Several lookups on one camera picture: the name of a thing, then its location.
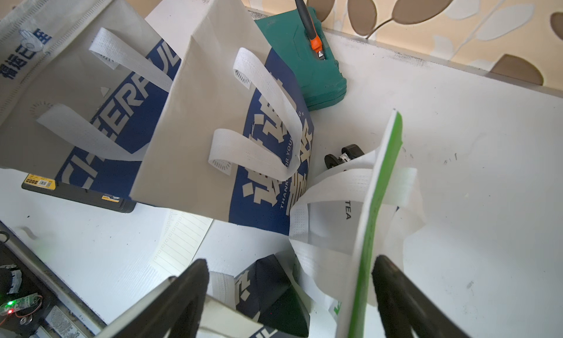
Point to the white receipt left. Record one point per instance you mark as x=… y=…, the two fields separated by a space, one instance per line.
x=180 y=240

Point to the dark blue bag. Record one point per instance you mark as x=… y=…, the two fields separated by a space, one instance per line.
x=262 y=301

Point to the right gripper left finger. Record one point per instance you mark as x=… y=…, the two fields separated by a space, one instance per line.
x=173 y=309

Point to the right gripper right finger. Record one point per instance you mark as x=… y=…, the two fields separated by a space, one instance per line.
x=405 y=311

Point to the blue white bag upright middle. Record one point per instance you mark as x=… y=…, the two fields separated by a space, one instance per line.
x=233 y=141

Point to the blue black stapler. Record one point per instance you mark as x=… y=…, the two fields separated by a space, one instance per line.
x=347 y=154

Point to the green white bag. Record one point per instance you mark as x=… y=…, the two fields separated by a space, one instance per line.
x=354 y=212

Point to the green plastic tool case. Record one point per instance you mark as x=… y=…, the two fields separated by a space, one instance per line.
x=321 y=82

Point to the blue white bag left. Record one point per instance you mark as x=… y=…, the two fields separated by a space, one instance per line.
x=83 y=84

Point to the orange black screwdriver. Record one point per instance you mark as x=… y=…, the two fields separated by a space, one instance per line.
x=310 y=29

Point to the black flat box yellow label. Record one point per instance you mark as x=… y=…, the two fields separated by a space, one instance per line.
x=77 y=194

